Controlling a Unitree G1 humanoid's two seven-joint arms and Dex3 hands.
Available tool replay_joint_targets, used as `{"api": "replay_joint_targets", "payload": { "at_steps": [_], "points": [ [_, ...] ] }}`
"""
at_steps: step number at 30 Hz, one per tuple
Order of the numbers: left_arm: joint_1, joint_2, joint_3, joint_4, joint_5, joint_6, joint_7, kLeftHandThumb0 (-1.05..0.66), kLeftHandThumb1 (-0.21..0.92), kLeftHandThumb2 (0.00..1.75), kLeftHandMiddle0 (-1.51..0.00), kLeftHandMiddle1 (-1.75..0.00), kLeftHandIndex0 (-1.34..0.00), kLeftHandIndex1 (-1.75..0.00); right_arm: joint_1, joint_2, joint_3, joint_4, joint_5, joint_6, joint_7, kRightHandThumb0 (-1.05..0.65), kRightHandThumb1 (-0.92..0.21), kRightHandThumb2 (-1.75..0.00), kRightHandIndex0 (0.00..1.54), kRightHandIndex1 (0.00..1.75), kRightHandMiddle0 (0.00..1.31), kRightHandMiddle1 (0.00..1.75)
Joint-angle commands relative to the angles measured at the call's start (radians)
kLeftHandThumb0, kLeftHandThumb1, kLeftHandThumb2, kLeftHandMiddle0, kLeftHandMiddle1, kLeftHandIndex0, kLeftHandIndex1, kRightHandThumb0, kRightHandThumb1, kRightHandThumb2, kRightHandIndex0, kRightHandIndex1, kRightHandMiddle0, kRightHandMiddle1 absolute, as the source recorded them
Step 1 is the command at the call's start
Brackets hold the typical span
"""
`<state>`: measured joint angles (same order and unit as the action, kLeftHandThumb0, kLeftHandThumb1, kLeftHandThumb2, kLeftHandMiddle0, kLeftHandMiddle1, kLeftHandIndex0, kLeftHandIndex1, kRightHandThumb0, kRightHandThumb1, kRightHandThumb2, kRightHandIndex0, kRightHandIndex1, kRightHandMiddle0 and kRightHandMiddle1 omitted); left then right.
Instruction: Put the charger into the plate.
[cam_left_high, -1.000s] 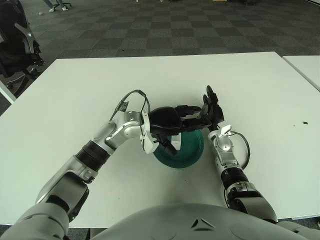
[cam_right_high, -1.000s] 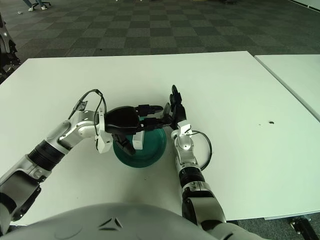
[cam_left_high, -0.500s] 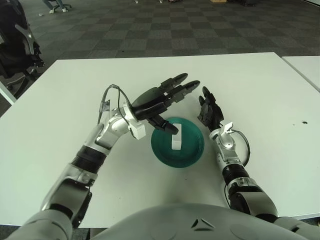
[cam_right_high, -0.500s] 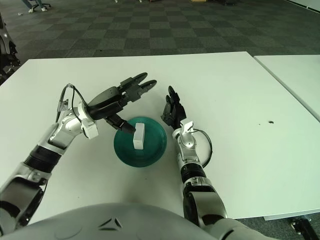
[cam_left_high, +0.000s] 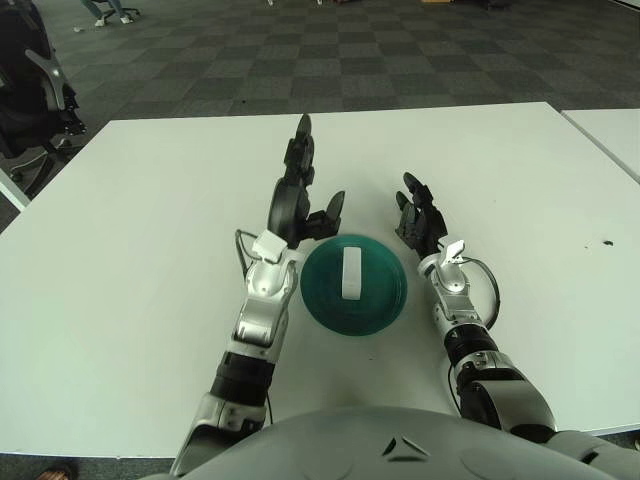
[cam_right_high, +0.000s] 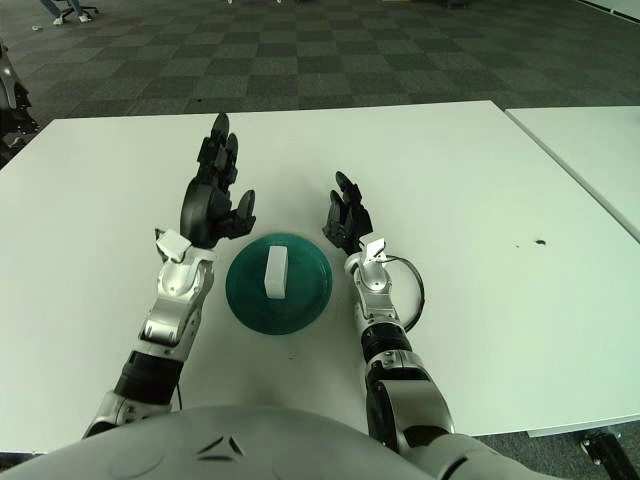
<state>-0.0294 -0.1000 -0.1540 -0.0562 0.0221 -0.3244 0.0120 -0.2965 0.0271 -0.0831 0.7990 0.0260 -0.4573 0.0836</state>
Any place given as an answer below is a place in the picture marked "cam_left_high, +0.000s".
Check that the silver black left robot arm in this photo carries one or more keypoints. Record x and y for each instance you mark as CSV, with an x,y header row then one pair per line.
x,y
265,300

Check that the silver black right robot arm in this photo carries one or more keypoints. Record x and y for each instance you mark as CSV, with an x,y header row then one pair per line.
x,y
455,290

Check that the seated person's legs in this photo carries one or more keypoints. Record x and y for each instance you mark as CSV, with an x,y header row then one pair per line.
x,y
105,10

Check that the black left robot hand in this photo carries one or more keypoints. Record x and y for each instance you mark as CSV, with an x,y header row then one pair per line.
x,y
290,210

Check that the brown cardboard box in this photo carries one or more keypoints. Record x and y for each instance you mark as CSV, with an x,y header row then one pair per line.
x,y
436,1

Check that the brown round floor object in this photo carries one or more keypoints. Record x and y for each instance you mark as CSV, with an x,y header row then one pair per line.
x,y
57,471

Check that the black grey office chair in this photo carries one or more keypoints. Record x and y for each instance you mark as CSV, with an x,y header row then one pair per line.
x,y
30,100

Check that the green round plate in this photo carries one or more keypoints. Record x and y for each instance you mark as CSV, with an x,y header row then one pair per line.
x,y
325,300

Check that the grey robot torso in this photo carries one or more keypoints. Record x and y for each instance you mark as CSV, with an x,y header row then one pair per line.
x,y
350,445

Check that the white adjacent table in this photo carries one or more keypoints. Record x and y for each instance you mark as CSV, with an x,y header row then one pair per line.
x,y
610,135

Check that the white charger block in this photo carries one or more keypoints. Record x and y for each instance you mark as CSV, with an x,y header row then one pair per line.
x,y
351,272

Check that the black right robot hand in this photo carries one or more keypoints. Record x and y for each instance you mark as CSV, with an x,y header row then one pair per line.
x,y
425,222

